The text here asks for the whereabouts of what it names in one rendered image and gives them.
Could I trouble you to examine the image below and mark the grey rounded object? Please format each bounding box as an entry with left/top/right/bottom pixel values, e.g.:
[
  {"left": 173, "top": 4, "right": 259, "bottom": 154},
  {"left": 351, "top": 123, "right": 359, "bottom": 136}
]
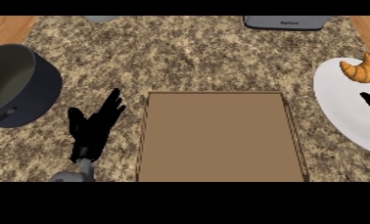
[{"left": 84, "top": 16, "right": 120, "bottom": 23}]

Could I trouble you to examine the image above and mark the brown wooden tray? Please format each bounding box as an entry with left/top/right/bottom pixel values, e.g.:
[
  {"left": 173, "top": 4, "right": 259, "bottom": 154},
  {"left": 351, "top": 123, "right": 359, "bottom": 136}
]
[{"left": 136, "top": 91, "right": 311, "bottom": 183}]

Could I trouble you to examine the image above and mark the white plate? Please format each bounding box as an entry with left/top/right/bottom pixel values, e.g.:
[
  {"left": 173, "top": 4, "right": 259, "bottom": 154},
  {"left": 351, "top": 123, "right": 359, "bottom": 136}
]
[{"left": 312, "top": 57, "right": 370, "bottom": 152}]

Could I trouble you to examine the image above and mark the dark grey pot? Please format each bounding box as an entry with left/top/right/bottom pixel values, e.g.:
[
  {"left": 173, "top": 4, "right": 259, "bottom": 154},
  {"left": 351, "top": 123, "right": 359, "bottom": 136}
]
[{"left": 0, "top": 43, "right": 63, "bottom": 129}]

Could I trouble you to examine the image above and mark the golden croissant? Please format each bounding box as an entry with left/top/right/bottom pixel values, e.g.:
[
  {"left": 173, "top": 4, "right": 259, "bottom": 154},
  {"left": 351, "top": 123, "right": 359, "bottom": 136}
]
[{"left": 339, "top": 51, "right": 370, "bottom": 84}]

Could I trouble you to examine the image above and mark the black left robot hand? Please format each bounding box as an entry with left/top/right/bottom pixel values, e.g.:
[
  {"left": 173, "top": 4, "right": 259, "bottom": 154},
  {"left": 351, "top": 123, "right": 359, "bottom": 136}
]
[{"left": 66, "top": 87, "right": 127, "bottom": 164}]

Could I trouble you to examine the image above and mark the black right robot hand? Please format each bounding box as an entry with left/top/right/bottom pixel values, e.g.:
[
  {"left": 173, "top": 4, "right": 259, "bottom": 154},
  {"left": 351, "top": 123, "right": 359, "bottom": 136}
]
[{"left": 358, "top": 92, "right": 370, "bottom": 107}]

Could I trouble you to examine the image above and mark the dark grey appliance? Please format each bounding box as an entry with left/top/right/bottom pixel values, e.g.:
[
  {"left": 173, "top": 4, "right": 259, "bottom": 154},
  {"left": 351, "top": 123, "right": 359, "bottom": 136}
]
[{"left": 243, "top": 16, "right": 333, "bottom": 32}]

